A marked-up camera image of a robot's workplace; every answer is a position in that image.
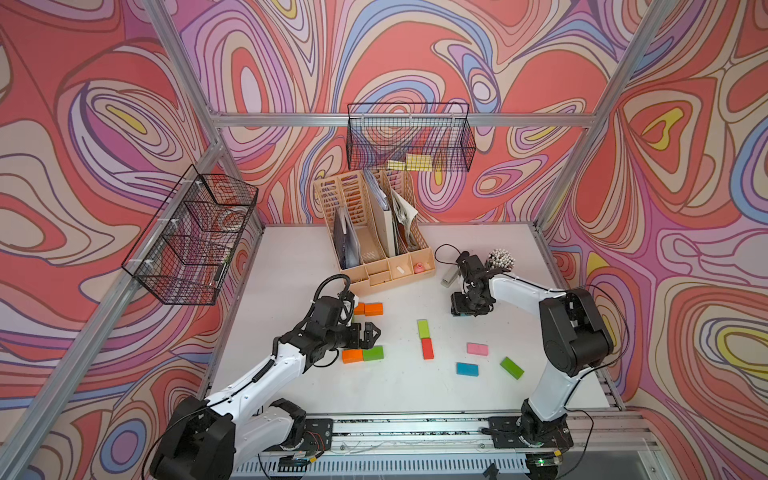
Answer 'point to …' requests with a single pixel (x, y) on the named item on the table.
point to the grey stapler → (448, 280)
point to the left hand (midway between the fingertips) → (370, 333)
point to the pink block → (477, 349)
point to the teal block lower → (467, 369)
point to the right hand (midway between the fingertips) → (464, 316)
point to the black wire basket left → (201, 228)
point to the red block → (427, 348)
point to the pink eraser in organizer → (418, 268)
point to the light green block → (423, 329)
